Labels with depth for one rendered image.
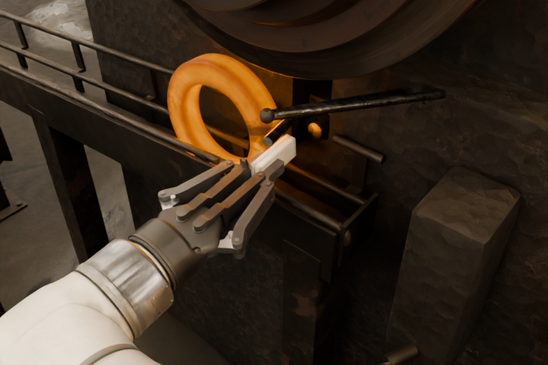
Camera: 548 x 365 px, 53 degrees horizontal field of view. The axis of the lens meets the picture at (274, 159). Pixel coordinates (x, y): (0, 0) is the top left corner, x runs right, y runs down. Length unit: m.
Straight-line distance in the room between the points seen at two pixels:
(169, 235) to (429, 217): 0.25
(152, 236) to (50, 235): 1.19
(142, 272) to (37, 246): 1.19
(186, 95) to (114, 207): 1.06
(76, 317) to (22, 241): 1.25
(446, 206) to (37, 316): 0.38
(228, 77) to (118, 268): 0.26
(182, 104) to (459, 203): 0.39
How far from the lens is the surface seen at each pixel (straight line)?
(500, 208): 0.58
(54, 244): 1.72
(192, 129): 0.78
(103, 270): 0.55
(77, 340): 0.50
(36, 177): 1.97
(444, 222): 0.55
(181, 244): 0.57
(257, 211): 0.61
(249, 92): 0.66
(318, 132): 0.74
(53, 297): 0.54
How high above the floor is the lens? 1.17
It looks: 38 degrees down
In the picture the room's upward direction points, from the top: straight up
